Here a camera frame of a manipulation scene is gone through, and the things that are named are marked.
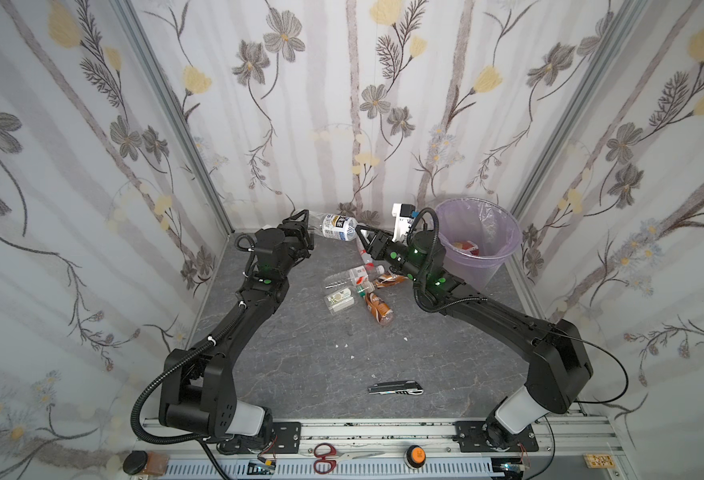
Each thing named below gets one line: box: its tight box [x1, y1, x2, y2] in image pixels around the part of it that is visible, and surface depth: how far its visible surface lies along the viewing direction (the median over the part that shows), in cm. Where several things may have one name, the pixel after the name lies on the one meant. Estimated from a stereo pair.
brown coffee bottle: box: [365, 292, 394, 326], surface depth 95 cm
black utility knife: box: [368, 380, 424, 395], surface depth 84 cm
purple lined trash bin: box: [435, 197, 523, 295], surface depth 95 cm
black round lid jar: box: [122, 450, 148, 475], surface depth 63 cm
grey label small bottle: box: [315, 214, 359, 242], surface depth 74 cm
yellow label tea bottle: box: [453, 240, 480, 256], surface depth 101 cm
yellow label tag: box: [582, 454, 616, 469], surface depth 72 cm
